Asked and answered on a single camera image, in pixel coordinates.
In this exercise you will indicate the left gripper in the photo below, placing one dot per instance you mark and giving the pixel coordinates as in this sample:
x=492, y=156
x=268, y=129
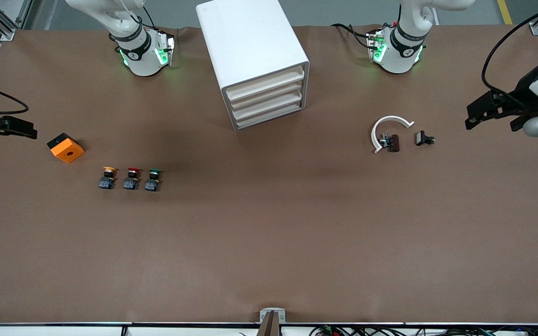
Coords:
x=524, y=90

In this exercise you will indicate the green push button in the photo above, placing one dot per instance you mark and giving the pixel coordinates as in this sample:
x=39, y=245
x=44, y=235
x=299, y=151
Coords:
x=151, y=185

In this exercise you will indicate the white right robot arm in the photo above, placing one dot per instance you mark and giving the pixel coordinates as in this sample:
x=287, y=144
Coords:
x=140, y=60

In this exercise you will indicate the yellow push button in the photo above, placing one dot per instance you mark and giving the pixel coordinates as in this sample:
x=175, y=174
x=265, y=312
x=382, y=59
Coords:
x=107, y=183

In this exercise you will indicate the red push button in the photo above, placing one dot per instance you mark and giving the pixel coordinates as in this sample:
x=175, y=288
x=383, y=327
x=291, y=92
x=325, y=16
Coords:
x=130, y=184

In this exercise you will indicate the small black clip component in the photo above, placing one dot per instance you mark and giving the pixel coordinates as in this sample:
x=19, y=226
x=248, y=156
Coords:
x=421, y=138

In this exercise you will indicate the white curved plastic piece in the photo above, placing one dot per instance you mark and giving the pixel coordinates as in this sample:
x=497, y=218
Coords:
x=390, y=118

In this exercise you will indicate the brown table cover sheet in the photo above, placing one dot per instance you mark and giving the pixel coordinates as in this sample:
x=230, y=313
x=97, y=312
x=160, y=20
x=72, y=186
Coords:
x=269, y=233

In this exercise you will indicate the orange button enclosure box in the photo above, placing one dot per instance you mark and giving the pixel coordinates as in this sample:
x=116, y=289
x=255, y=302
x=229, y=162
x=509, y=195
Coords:
x=68, y=151

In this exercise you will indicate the grey metal bracket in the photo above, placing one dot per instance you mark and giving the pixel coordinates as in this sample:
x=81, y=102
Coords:
x=264, y=316

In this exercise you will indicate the grey vertical mounting post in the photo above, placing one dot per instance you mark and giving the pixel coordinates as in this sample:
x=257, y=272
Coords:
x=269, y=329

